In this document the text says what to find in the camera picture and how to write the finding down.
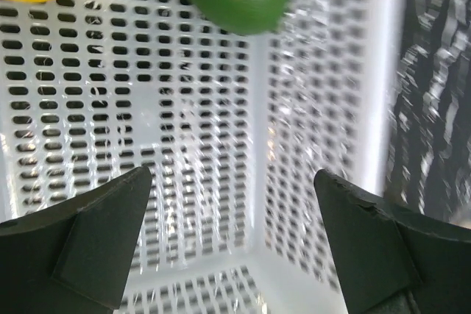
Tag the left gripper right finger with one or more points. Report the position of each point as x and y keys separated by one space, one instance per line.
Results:
x=390 y=259

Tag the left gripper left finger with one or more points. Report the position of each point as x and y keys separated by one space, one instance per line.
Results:
x=75 y=256

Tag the white perforated plastic basket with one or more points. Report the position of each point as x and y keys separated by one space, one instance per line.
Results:
x=233 y=129

